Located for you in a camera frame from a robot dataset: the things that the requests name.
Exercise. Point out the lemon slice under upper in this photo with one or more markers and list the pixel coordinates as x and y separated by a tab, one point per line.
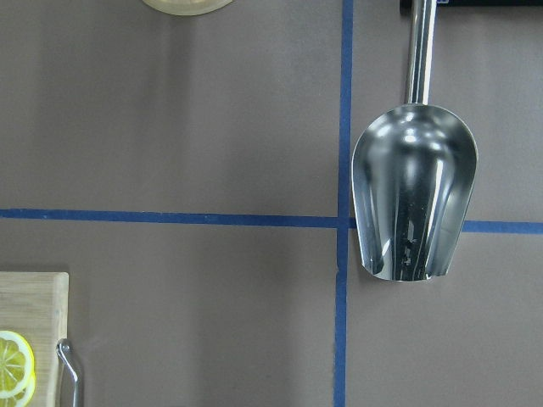
23	398

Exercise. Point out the steel scoop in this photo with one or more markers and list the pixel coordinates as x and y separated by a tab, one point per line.
412	174

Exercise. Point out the wooden mug tree stand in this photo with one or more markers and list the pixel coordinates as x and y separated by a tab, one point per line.
187	7

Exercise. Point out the metal board handle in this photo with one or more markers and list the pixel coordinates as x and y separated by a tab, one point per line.
70	365

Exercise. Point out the wooden cutting board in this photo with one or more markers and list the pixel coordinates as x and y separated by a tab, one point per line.
35	305

